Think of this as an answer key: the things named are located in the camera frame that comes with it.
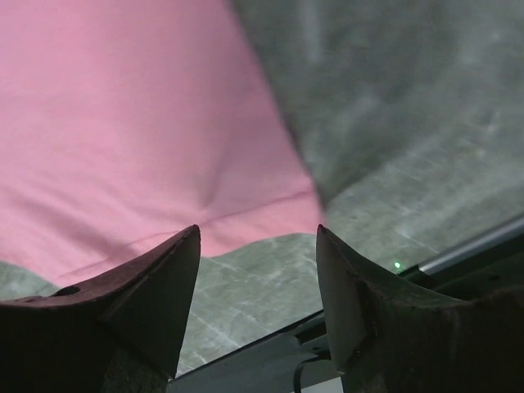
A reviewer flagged pink t shirt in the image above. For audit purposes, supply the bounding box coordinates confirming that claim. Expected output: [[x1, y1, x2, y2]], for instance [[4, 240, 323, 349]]
[[1, 1, 323, 286]]

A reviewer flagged aluminium frame rail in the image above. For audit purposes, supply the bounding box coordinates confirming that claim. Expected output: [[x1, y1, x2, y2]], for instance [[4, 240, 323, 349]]
[[418, 215, 523, 275]]

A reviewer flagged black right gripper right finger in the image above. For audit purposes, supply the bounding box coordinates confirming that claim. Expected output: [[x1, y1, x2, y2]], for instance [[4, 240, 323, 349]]
[[316, 227, 523, 392]]

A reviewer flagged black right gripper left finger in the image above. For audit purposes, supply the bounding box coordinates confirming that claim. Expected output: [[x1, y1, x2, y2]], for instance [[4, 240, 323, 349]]
[[1, 225, 201, 392]]

